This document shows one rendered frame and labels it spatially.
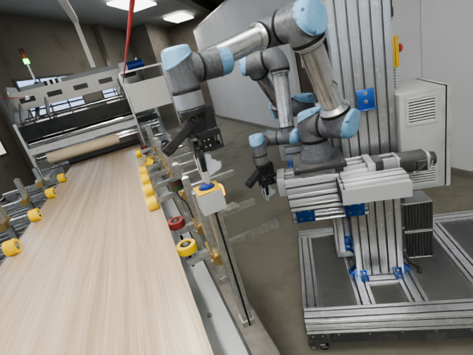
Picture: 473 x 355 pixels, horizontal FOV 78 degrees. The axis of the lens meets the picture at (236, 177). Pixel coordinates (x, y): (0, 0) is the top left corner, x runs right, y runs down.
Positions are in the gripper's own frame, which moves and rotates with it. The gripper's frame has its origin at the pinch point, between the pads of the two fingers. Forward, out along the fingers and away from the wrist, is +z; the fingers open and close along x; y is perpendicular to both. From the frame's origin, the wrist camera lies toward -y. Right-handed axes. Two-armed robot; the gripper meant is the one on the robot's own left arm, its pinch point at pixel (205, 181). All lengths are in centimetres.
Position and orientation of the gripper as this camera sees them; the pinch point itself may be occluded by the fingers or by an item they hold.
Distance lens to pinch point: 84.1
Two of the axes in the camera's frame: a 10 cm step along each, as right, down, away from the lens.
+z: 2.3, 9.1, 3.4
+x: -3.5, -2.5, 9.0
